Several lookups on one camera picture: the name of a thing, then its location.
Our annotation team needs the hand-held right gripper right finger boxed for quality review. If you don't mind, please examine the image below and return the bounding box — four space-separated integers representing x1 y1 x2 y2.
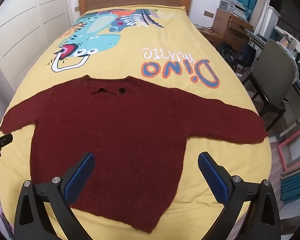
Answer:
198 151 282 240

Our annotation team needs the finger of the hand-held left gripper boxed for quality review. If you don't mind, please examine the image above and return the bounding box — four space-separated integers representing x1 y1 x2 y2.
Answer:
0 134 13 148

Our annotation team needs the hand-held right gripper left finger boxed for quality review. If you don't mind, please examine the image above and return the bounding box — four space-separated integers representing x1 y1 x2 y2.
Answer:
14 152 96 240

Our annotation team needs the dark red knitted sweater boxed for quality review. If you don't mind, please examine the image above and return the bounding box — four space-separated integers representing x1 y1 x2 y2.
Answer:
0 74 268 234

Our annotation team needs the stack of teal mats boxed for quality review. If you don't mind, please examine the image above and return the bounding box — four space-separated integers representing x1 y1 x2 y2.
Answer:
280 162 300 203

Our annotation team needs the white wardrobe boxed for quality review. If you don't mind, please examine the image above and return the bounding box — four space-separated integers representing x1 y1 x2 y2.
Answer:
0 0 77 123

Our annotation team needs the grey chair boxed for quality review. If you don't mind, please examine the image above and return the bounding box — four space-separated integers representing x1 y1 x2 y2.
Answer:
241 39 300 131

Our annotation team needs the dark blue bag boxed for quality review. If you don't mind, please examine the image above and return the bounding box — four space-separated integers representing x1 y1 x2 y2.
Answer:
236 42 257 68

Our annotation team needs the black backpack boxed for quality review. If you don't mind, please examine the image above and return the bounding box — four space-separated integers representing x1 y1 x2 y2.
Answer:
216 42 237 66

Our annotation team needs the wooden nightstand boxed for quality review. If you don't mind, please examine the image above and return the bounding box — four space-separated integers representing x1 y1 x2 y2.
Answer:
197 26 224 48

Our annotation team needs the yellow dinosaur printed blanket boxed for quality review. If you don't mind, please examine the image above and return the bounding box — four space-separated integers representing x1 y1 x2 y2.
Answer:
0 4 274 240

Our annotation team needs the wooden drawer cabinet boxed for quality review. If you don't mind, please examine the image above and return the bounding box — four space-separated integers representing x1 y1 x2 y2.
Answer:
211 8 255 53

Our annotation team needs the white printer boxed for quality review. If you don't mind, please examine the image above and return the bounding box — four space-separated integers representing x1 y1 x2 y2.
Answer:
219 0 250 20

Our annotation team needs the pink frame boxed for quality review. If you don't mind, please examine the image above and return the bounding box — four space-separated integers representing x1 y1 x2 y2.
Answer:
277 126 300 171

